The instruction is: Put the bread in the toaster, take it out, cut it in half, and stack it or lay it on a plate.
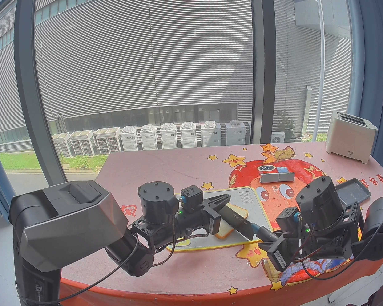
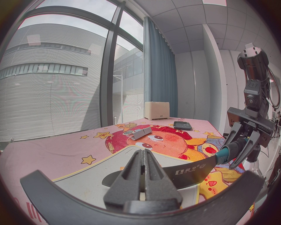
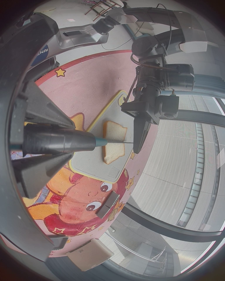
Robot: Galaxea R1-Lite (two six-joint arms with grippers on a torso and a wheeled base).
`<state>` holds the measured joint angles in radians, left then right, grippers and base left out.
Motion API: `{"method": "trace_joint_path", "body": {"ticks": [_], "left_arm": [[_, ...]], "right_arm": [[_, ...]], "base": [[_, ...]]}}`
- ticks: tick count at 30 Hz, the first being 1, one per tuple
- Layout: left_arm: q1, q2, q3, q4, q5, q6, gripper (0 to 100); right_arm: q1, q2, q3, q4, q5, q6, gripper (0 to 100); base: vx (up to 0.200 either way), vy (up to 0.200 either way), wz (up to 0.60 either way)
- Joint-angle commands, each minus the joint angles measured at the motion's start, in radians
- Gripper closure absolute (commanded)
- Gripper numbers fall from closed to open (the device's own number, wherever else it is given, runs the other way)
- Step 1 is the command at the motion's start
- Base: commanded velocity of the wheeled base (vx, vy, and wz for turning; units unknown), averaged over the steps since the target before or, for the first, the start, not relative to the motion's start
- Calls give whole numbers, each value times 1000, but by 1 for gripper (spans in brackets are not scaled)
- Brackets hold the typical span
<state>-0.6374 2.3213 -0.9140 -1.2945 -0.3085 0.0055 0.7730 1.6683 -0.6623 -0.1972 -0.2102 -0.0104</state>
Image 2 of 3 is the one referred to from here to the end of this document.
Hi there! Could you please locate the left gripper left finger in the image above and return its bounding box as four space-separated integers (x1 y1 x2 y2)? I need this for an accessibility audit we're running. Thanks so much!
104 149 145 213

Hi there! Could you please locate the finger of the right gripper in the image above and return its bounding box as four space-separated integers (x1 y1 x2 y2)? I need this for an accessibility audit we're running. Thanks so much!
223 122 242 148
229 130 262 170

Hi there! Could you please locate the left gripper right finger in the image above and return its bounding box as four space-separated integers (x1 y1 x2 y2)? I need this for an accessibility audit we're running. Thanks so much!
145 149 183 215

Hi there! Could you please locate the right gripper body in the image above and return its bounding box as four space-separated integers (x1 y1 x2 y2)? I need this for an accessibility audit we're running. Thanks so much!
227 98 276 148

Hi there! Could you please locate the knife with blue-green handle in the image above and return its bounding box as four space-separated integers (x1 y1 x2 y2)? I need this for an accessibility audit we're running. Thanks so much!
101 137 250 190

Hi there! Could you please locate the cream toaster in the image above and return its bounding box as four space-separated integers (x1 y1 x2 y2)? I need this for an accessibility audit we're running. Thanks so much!
144 101 171 120

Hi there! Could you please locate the cutting board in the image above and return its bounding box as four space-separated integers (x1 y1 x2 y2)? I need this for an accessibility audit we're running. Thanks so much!
51 146 201 209

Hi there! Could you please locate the dark grey tray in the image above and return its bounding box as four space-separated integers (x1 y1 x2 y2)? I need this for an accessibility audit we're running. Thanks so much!
173 121 193 131

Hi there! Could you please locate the blue curtain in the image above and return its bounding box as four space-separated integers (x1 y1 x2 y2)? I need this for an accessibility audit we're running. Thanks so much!
143 16 178 118

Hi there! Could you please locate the window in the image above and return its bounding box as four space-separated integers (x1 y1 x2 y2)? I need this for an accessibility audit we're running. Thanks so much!
0 0 146 145

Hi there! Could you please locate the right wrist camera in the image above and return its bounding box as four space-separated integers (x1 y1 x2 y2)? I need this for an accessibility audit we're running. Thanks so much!
243 79 263 118

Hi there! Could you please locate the black cable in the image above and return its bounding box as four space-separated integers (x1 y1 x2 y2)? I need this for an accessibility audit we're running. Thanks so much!
266 66 281 108

